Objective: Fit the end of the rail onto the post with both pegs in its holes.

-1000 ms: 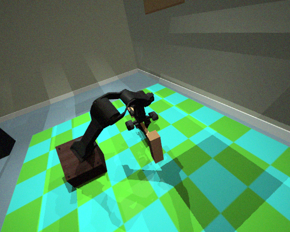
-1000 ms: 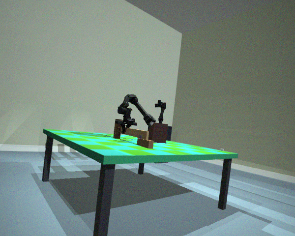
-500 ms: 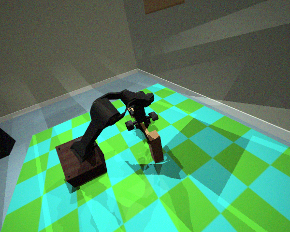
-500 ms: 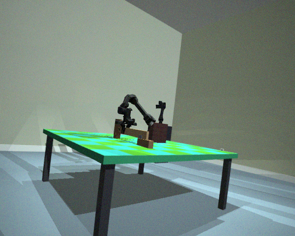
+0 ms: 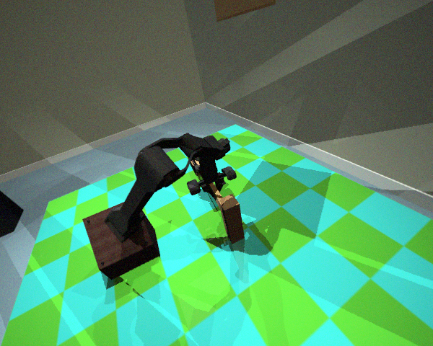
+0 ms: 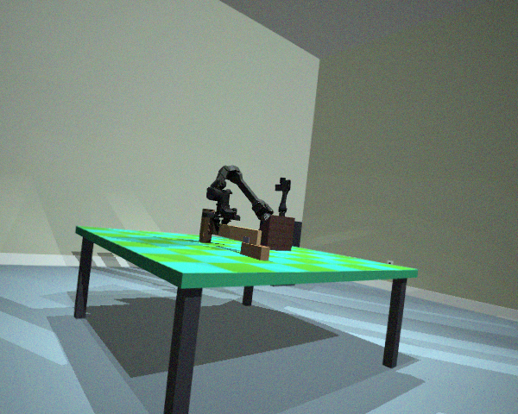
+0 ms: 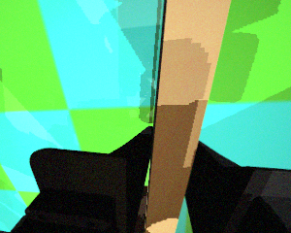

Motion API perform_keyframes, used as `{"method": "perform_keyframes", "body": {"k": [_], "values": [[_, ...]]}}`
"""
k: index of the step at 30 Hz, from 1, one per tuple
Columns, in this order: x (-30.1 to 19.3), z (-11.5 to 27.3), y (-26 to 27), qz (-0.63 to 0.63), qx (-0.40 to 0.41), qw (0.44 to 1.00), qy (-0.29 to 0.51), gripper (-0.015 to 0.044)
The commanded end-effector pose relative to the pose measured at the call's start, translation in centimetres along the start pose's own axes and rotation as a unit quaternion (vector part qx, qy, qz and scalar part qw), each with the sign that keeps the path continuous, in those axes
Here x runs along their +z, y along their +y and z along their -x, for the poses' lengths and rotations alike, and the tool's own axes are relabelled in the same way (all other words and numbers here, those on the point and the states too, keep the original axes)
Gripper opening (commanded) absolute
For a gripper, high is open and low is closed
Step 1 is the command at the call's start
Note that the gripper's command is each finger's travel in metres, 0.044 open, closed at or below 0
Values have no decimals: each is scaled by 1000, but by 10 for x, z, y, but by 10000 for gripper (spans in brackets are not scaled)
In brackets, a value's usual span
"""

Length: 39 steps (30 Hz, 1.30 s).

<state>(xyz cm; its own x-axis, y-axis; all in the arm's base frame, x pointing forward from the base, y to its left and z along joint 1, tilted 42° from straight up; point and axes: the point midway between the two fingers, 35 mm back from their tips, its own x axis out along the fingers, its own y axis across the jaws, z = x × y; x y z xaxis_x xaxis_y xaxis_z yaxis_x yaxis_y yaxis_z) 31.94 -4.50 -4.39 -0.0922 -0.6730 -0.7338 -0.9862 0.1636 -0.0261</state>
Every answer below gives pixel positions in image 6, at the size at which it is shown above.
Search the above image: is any long wooden rail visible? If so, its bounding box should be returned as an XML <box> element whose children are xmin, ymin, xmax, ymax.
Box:
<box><xmin>212</xmin><ymin>223</ymin><xmax>262</xmax><ymax>246</ymax></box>

